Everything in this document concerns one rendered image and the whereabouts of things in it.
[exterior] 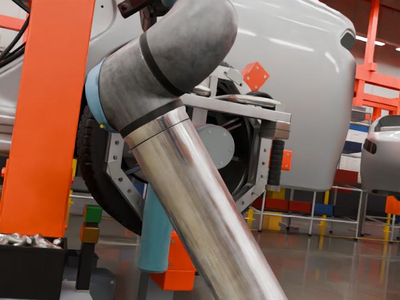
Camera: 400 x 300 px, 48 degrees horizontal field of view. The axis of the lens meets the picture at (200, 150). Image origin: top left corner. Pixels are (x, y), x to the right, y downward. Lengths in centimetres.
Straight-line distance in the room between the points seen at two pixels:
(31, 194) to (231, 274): 70
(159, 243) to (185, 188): 60
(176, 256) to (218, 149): 37
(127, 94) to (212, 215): 23
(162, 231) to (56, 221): 29
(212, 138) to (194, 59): 63
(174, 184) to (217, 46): 22
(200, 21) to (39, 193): 74
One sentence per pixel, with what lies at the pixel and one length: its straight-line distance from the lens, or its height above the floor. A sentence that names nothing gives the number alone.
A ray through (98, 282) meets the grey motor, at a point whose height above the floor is 39.
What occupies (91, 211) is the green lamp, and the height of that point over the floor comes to 65.
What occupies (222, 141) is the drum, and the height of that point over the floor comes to 87.
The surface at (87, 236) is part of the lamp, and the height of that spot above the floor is 59.
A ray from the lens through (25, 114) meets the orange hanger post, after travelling 127.
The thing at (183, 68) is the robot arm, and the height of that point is 93.
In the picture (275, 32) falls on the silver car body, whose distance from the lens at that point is 216.
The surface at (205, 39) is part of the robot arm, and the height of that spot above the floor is 98.
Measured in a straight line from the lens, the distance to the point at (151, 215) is 128.
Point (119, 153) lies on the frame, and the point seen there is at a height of 80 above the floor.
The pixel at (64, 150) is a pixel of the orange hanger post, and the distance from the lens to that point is 128.
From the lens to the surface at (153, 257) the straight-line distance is 130.
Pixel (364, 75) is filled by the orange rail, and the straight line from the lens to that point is 1019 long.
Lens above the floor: 79
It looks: 2 degrees up
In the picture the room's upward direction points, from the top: 8 degrees clockwise
